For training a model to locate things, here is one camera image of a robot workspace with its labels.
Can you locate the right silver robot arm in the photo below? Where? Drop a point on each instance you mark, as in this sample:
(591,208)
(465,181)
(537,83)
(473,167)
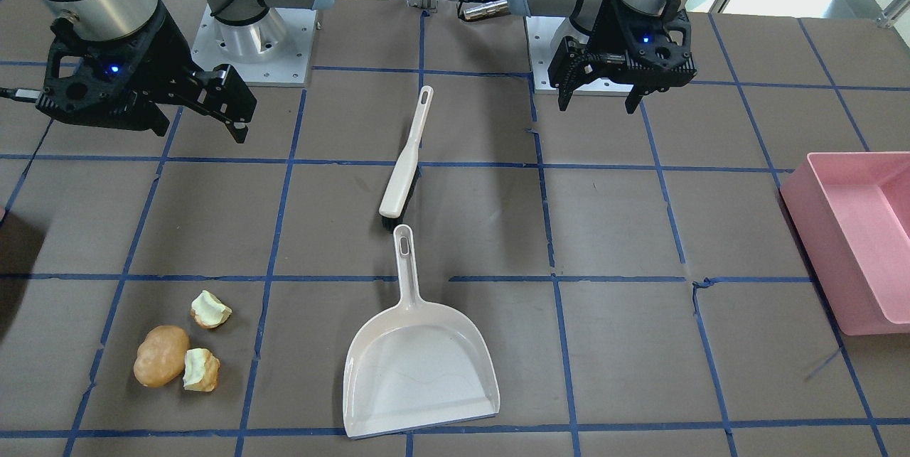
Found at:
(108,20)

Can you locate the cream plastic dustpan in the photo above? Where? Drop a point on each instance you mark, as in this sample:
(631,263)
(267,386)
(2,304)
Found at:
(417,364)

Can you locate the lower bitten apple piece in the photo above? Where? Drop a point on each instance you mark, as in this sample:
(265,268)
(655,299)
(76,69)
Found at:
(201,370)

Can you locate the bitten apple piece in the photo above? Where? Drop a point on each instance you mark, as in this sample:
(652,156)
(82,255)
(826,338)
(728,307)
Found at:
(209,311)
(201,370)

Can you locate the upper bitten apple piece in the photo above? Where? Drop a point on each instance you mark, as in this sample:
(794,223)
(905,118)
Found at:
(209,311)

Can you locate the brown potato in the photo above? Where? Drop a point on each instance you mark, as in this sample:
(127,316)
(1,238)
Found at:
(160,358)

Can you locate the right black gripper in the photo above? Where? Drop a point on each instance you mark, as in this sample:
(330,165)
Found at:
(158,61)

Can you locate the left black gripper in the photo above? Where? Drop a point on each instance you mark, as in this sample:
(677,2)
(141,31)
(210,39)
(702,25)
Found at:
(608,32)

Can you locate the silver metal cylinder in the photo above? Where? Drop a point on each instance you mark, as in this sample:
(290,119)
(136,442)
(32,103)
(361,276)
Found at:
(491,9)

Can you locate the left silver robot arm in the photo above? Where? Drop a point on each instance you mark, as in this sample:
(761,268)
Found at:
(580,15)

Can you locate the cream hand brush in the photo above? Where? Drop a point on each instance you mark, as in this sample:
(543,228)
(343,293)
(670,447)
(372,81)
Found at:
(405,172)

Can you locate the pink plastic bin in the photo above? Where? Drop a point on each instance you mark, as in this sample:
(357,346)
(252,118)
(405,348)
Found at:
(851,210)

